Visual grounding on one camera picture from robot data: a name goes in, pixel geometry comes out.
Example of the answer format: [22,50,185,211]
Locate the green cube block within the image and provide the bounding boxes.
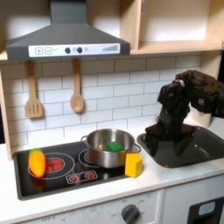
[105,141,125,153]

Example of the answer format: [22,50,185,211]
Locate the dark grey sink basin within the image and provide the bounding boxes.
[136,125,224,169]

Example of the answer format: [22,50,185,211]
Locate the yellow house-shaped block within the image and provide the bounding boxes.
[124,152,144,179]

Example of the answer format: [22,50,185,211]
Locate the black appliance door panel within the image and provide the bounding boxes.
[186,196,224,224]

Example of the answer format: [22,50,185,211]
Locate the dark grey oven knob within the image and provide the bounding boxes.
[121,204,140,224]

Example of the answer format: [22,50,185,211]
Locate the wooden spoon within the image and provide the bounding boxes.
[69,58,86,114]

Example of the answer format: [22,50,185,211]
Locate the black toy stove top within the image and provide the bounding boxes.
[12,141,144,201]

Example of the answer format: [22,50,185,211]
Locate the orange toy carrot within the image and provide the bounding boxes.
[28,147,47,179]

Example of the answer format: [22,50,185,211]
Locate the slotted wooden spatula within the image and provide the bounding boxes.
[24,60,45,119]

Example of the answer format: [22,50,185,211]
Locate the grey extractor hood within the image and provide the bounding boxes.
[4,0,131,61]

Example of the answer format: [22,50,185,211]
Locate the steel pot with handles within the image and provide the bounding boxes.
[80,128,143,169]

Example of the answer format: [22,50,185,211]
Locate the wooden wall cupboard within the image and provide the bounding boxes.
[119,0,224,56]

